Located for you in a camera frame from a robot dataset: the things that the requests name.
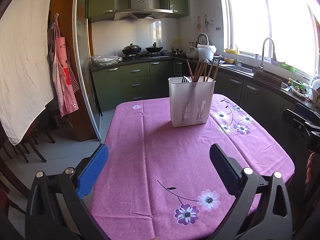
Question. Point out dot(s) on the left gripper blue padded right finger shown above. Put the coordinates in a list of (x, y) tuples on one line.
[(229, 171)]

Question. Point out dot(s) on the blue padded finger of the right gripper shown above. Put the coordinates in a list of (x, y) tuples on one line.
[(308, 114), (297, 122)]

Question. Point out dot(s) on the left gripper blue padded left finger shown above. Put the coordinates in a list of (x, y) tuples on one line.
[(89, 174)]

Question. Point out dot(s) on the wooden chopstick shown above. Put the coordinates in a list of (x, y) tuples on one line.
[(217, 68), (205, 72), (200, 70), (210, 71), (190, 71), (196, 70)]

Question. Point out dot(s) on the person's right hand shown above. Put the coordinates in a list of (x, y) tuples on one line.
[(309, 168)]

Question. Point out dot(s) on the plate with food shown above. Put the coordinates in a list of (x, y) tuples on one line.
[(298, 88)]

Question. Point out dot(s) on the dark wooden chair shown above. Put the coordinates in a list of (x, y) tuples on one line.
[(31, 135)]

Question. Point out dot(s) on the purple floral tablecloth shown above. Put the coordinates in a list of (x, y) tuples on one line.
[(159, 180)]

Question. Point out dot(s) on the white plastic utensil holder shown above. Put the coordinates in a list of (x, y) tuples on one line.
[(190, 102)]

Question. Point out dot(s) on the stainless steel sink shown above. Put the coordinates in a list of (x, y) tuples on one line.
[(241, 69)]

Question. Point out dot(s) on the small chrome faucet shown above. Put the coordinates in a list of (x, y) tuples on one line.
[(238, 61)]

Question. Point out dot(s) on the yellow bowl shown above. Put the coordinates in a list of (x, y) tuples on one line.
[(228, 60)]

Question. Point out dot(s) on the red checkered apron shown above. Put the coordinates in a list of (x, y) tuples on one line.
[(64, 80)]

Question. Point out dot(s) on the white hanging cloth sheet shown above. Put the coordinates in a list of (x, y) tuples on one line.
[(26, 86)]

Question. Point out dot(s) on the plastic bag on counter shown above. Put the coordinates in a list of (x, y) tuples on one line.
[(104, 61)]

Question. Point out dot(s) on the white rice cooker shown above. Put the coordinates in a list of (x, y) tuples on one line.
[(192, 53)]

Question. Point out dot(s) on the black wok with lid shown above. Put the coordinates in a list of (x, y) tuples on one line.
[(132, 49)]

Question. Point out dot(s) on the black wok pan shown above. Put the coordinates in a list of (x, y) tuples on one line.
[(154, 49)]

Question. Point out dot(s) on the steel range hood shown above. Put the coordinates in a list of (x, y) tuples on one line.
[(141, 9)]

